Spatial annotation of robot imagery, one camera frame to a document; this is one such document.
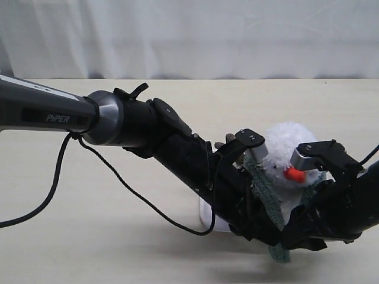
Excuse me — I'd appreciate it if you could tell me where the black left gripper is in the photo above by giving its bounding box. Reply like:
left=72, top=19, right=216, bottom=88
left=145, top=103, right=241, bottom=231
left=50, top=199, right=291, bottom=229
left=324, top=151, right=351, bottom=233
left=207, top=165, right=285, bottom=246

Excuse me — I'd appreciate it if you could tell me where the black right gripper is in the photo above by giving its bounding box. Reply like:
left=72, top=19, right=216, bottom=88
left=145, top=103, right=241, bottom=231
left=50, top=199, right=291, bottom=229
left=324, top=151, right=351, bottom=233
left=281, top=194, right=362, bottom=251

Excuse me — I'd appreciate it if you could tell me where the white plush snowman toy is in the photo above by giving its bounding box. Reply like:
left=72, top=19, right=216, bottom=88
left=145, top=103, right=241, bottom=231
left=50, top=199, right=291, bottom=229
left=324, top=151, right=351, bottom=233
left=213, top=122, right=326, bottom=224

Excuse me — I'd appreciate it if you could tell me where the green fuzzy scarf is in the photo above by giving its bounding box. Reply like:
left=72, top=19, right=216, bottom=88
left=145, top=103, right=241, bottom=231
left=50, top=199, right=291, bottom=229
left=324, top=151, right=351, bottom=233
left=242, top=155, right=326, bottom=264

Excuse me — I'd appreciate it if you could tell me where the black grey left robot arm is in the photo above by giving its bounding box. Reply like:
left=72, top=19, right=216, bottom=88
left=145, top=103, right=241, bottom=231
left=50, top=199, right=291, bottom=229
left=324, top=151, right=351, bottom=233
left=1, top=76, right=281, bottom=246

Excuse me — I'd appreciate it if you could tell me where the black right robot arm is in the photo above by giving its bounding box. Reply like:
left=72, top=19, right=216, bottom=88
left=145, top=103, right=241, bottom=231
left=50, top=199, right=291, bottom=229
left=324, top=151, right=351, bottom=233
left=281, top=140, right=378, bottom=251

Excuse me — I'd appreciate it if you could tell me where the white square tray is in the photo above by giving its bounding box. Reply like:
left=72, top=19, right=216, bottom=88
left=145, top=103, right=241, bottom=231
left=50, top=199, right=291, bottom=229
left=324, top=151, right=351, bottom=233
left=199, top=198, right=231, bottom=233

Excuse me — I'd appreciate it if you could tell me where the white backdrop curtain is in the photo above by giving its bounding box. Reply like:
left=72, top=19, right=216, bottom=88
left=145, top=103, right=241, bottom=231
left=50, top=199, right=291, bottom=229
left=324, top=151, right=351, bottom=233
left=1, top=1, right=378, bottom=79

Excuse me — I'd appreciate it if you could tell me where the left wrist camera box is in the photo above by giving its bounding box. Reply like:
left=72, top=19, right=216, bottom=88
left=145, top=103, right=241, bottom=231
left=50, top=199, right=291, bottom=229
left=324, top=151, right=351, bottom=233
left=214, top=128, right=269, bottom=166

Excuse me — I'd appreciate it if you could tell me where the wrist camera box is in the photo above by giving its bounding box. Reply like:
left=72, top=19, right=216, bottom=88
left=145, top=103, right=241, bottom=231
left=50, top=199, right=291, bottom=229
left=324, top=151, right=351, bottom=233
left=290, top=139, right=364, bottom=181
left=214, top=128, right=269, bottom=166

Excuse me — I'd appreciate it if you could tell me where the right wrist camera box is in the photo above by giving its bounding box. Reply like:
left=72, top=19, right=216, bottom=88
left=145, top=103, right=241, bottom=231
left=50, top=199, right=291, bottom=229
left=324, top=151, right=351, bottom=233
left=290, top=139, right=364, bottom=181

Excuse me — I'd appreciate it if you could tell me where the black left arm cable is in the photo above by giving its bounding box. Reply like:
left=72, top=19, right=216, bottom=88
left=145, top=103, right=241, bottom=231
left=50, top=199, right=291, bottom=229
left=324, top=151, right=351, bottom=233
left=0, top=133, right=220, bottom=237

